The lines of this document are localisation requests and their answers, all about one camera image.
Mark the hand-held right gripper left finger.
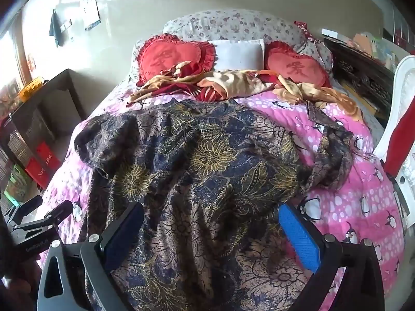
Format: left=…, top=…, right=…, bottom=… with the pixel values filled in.
left=37, top=201, right=145, bottom=311

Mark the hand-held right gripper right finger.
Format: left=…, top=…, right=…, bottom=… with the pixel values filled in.
left=278, top=203, right=394, bottom=311

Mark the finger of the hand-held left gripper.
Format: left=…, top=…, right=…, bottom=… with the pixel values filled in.
left=3, top=195, right=43, bottom=224
left=11, top=200, right=74, bottom=235

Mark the dark blue gold floral garment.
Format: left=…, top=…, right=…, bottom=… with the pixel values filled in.
left=74, top=99, right=355, bottom=311

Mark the person's left hand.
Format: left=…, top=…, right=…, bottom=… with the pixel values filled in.
left=0, top=257, right=42, bottom=300

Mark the red box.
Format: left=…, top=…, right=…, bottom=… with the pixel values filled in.
left=25, top=157, right=49, bottom=189
left=36, top=141, right=61, bottom=169

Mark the pink penguin print blanket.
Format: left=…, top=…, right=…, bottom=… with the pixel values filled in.
left=34, top=81, right=406, bottom=311

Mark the dark wooden desk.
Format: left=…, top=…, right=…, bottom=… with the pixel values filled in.
left=0, top=68, right=88, bottom=198

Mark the yellow plastic basket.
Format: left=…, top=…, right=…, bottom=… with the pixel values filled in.
left=18, top=77, right=44, bottom=102

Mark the red cloth on chair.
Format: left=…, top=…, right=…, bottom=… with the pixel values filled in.
left=384, top=104, right=415, bottom=177

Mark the orange yellow cloth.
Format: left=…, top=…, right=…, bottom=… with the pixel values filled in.
left=274, top=81, right=364, bottom=124

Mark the red and beige satin cloth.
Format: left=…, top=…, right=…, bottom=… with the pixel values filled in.
left=126, top=61, right=292, bottom=104

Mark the red heart-shaped pillow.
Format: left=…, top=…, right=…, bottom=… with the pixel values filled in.
left=264, top=40, right=331, bottom=89
left=135, top=34, right=216, bottom=86

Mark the dark carved wooden cabinet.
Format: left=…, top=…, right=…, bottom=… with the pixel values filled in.
left=322, top=36, right=397, bottom=121

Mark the dark hanging cloth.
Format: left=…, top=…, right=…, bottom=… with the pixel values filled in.
left=49, top=10, right=63, bottom=47

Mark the white chair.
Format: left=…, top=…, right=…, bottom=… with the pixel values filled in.
left=373, top=55, right=415, bottom=230

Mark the white floral print pillow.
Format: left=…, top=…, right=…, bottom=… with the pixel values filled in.
left=130, top=9, right=334, bottom=75

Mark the wall calendar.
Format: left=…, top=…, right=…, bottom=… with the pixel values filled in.
left=57, top=0, right=101, bottom=32

